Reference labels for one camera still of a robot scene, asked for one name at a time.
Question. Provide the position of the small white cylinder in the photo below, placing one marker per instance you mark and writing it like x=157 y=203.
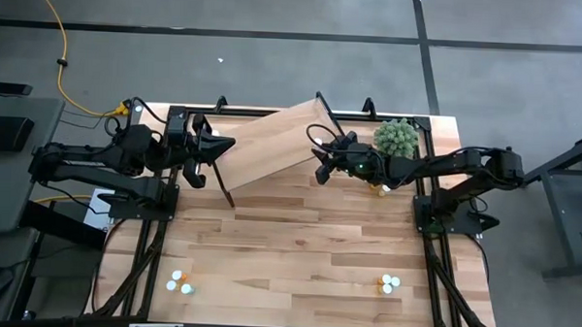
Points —
x=138 y=108

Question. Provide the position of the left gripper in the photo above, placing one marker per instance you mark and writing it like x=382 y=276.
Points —
x=185 y=140

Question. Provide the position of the pale green pill bottle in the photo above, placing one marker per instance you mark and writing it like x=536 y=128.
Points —
x=385 y=189

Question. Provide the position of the white paper sheet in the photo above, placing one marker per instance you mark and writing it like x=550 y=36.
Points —
x=97 y=210

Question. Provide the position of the grey desk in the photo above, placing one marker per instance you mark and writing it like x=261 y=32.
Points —
x=1 y=255
x=23 y=188

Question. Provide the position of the black box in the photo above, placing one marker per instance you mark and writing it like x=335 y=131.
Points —
x=6 y=133

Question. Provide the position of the black desk frame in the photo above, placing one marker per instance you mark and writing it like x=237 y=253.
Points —
x=561 y=207

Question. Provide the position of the green plant in patterned pot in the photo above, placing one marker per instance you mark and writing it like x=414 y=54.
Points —
x=396 y=137

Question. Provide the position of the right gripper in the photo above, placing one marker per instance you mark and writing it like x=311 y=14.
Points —
x=351 y=161

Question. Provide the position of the black table frame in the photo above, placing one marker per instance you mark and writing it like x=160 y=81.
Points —
x=254 y=113

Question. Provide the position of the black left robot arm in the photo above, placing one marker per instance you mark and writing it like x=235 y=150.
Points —
x=87 y=154

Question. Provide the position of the black table clamp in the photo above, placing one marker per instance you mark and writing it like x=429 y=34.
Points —
x=369 y=107
x=220 y=103

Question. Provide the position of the black flat bar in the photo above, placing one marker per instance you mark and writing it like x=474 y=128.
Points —
x=5 y=88

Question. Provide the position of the wooden shelf with black legs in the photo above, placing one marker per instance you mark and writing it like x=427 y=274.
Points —
x=272 y=143

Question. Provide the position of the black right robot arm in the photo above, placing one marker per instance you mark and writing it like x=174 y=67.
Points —
x=446 y=164

